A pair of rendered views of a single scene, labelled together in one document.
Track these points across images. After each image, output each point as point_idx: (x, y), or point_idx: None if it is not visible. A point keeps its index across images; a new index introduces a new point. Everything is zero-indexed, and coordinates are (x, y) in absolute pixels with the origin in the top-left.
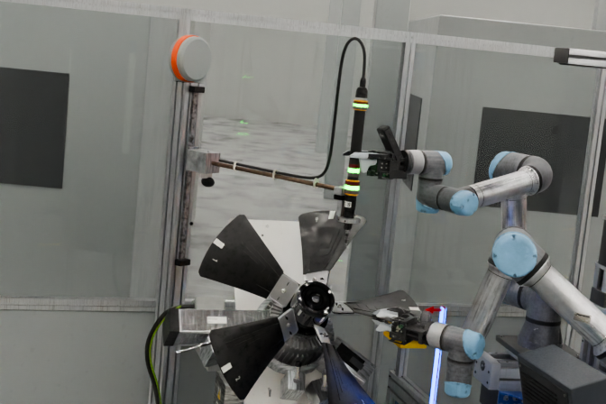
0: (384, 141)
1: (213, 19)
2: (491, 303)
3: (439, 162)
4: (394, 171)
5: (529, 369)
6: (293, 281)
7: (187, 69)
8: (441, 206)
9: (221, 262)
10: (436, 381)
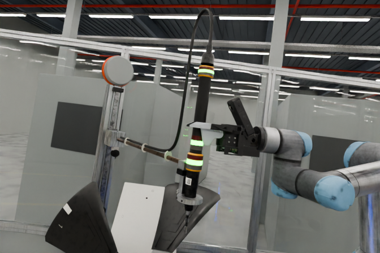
0: (234, 114)
1: (142, 53)
2: None
3: (297, 142)
4: (245, 148)
5: None
6: None
7: (110, 75)
8: (301, 193)
9: (65, 230)
10: None
